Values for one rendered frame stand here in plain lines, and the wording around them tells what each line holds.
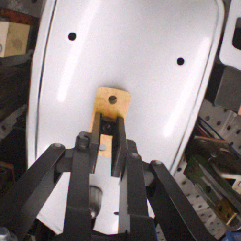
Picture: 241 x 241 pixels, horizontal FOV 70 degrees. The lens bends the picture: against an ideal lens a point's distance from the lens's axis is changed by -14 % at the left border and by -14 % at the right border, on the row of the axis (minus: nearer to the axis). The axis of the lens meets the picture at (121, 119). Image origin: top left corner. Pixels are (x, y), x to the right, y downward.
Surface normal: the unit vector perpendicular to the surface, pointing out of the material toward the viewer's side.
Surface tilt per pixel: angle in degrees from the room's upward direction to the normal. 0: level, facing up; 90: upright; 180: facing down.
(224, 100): 0
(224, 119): 0
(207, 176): 78
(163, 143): 0
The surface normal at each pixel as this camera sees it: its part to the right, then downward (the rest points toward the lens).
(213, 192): -0.94, -0.11
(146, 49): 0.05, 0.36
